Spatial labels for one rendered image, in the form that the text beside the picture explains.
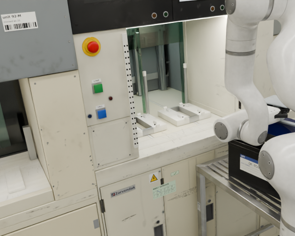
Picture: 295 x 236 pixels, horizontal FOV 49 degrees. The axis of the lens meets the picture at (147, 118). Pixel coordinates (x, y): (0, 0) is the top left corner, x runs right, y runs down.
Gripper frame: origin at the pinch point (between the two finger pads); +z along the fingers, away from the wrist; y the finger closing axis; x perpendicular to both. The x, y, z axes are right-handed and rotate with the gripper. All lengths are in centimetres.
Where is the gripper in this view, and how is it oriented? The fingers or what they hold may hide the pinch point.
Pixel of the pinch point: (278, 107)
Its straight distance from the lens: 134.6
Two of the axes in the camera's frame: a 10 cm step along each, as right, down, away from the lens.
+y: 5.8, 2.3, -7.8
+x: -0.9, -9.4, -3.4
